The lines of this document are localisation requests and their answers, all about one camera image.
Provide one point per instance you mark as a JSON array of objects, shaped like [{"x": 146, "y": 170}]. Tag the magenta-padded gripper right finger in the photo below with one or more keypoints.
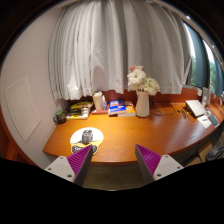
[{"x": 167, "y": 166}]

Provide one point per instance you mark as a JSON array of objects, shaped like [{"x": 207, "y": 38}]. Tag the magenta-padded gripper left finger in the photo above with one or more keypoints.
[{"x": 60, "y": 166}]

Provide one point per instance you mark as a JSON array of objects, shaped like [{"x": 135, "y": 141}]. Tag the black grey computer mouse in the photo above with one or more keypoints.
[{"x": 87, "y": 136}]

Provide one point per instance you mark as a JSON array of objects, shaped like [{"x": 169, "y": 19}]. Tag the white yellow black mouse pad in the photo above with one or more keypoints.
[{"x": 97, "y": 135}]

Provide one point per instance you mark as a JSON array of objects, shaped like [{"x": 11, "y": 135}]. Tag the black office chair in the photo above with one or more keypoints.
[{"x": 216, "y": 154}]

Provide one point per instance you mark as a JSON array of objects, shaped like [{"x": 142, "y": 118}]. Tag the black pen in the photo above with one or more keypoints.
[{"x": 184, "y": 114}]

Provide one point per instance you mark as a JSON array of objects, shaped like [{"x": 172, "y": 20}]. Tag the white paper sheet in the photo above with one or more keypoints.
[{"x": 204, "y": 121}]

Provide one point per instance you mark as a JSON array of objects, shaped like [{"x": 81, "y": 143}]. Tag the yellow black book stack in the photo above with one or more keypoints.
[{"x": 80, "y": 110}]

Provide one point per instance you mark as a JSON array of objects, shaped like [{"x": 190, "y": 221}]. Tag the dark tablet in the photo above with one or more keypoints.
[{"x": 213, "y": 120}]

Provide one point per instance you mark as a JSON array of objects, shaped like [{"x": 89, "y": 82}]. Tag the white ceramic vase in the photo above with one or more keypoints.
[{"x": 142, "y": 106}]

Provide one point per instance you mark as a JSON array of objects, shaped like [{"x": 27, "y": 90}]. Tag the silver laptop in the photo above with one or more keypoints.
[{"x": 196, "y": 107}]

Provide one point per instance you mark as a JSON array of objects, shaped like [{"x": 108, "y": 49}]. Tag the yellow orange book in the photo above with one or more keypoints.
[{"x": 130, "y": 111}]

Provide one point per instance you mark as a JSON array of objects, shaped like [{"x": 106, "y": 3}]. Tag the thin red book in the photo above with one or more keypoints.
[{"x": 98, "y": 112}]

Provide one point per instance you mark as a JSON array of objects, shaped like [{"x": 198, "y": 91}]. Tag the white cylindrical container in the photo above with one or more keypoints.
[{"x": 97, "y": 101}]

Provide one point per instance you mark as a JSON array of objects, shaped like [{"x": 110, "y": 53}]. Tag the small clear bottle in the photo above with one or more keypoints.
[{"x": 104, "y": 105}]

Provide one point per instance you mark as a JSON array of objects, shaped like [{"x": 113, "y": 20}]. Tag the blue book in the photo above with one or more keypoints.
[{"x": 116, "y": 106}]

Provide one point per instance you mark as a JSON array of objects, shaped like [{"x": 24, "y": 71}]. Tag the white flower bunch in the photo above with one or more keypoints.
[{"x": 136, "y": 77}]

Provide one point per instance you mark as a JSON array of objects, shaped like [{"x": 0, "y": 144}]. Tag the dark grey window curtain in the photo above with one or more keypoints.
[{"x": 201, "y": 60}]

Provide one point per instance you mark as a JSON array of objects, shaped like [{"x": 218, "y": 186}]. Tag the white curtain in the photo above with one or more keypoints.
[{"x": 110, "y": 43}]

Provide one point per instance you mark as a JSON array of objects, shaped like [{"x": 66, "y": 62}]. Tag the white wall panel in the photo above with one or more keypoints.
[{"x": 23, "y": 106}]

